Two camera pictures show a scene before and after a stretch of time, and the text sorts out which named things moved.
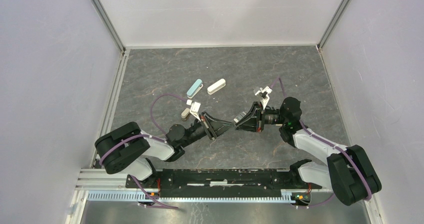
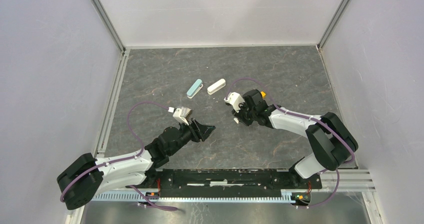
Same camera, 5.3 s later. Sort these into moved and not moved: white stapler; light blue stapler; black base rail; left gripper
Moved: left gripper
Not moved: black base rail; light blue stapler; white stapler
